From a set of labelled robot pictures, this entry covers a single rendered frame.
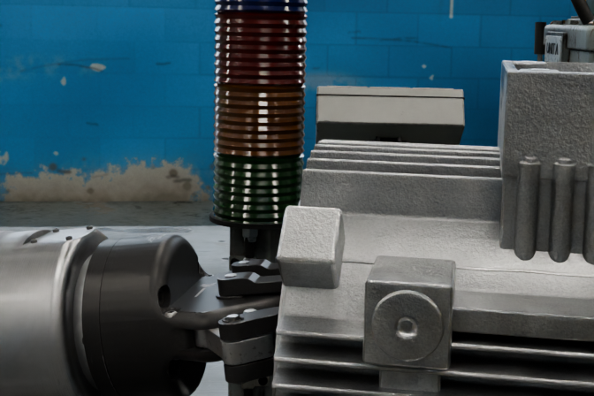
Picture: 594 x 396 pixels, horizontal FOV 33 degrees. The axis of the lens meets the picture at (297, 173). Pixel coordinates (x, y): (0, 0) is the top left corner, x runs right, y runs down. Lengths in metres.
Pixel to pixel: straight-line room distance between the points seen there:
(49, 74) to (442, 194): 6.00
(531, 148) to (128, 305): 0.18
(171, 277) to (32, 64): 5.94
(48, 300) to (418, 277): 0.17
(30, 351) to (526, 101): 0.23
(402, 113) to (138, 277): 0.76
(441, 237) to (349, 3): 6.04
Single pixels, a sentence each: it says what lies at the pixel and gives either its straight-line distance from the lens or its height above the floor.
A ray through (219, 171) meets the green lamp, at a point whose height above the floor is 1.06.
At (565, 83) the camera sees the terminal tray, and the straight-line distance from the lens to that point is 0.38.
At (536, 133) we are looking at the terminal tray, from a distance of 0.38.
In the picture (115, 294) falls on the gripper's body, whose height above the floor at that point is 1.04.
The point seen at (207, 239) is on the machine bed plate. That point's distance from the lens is 1.67.
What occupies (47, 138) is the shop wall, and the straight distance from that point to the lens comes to 6.40.
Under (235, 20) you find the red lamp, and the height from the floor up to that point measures 1.16.
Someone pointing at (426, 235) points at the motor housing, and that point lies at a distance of 0.39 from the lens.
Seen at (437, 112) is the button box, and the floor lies 1.06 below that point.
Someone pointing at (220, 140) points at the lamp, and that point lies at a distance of 0.65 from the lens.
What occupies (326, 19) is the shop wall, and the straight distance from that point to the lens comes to 6.39.
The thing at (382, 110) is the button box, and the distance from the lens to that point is 1.16.
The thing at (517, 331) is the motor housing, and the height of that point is 1.06.
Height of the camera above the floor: 1.16
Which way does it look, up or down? 9 degrees down
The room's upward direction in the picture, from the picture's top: 1 degrees clockwise
